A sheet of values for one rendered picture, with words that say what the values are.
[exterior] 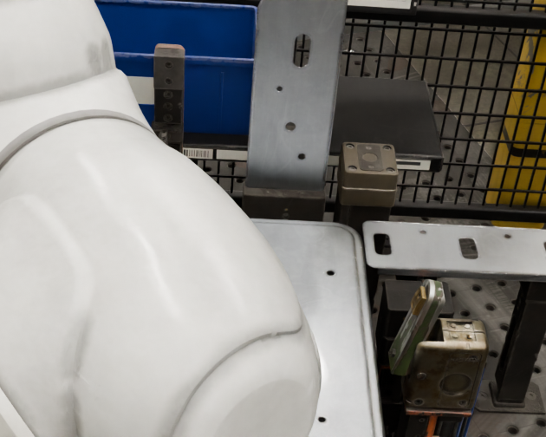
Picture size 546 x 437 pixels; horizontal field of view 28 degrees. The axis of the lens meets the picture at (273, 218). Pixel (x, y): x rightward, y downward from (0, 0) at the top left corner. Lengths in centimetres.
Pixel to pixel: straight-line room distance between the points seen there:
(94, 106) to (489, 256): 108
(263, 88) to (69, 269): 109
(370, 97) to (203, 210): 134
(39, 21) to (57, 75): 3
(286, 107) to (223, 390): 114
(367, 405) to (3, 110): 86
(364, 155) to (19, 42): 110
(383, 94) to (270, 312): 138
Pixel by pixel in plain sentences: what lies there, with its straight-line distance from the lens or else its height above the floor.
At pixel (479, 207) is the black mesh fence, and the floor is 76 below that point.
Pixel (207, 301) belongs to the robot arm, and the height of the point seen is 169.
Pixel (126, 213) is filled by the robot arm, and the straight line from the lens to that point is 41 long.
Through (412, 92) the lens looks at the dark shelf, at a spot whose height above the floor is 103.
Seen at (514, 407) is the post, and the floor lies 71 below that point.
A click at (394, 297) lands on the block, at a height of 98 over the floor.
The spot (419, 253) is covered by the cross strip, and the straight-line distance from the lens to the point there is 150.
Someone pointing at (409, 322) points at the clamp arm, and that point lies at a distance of 132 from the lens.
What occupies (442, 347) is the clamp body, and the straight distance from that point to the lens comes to 131.
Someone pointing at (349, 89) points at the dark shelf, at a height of 103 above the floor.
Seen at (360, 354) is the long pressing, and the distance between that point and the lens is 134.
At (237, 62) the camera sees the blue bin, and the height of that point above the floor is 115.
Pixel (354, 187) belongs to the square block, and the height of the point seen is 103.
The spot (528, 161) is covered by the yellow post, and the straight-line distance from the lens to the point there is 199.
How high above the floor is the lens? 195
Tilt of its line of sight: 39 degrees down
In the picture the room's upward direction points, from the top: 5 degrees clockwise
